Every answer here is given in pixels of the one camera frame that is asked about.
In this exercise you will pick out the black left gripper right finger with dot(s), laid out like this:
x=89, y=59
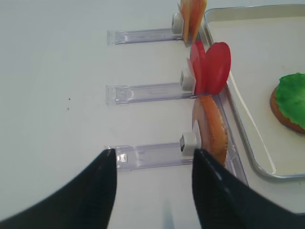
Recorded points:
x=222, y=201

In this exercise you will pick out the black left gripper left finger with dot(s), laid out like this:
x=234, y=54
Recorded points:
x=84, y=203

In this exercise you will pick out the green lettuce leaf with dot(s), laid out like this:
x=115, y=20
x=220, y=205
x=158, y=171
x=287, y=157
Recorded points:
x=290, y=98

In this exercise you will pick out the white bread pusher block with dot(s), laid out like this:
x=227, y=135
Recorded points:
x=189, y=142

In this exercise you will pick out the round bread slice on tray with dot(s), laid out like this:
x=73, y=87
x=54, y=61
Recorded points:
x=280, y=117

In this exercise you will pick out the white tomato pusher block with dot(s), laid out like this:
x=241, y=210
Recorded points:
x=187, y=80

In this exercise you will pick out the white cheese pusher block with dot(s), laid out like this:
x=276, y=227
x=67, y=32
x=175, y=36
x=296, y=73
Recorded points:
x=177, y=23

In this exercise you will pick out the inner yellow cheese slice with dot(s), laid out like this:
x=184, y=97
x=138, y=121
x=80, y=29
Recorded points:
x=197, y=11

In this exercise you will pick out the clear left long strip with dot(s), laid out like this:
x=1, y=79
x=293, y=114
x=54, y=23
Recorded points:
x=232, y=162

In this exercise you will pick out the white rectangular metal tray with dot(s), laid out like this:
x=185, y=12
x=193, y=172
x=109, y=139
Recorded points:
x=266, y=43

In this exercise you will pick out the clear left bread holder rail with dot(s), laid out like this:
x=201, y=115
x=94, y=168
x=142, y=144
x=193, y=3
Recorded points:
x=149, y=156

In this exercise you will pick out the clear tomato holder rail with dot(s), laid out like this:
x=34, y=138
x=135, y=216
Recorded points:
x=123, y=94

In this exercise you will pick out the clear cheese holder rail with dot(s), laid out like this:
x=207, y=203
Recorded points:
x=130, y=37

